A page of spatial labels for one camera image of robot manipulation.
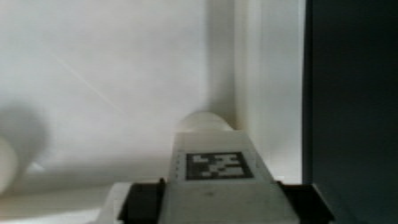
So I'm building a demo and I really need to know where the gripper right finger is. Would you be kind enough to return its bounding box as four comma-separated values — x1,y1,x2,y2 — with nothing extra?
277,182,336,224

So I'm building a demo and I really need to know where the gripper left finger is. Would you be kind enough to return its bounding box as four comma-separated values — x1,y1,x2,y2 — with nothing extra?
103,179,165,224

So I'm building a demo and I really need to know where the white table leg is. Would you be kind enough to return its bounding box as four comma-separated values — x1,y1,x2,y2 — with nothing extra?
158,112,300,224

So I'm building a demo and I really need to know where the white square tabletop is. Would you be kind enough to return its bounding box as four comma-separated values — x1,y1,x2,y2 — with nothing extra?
0,0,308,224

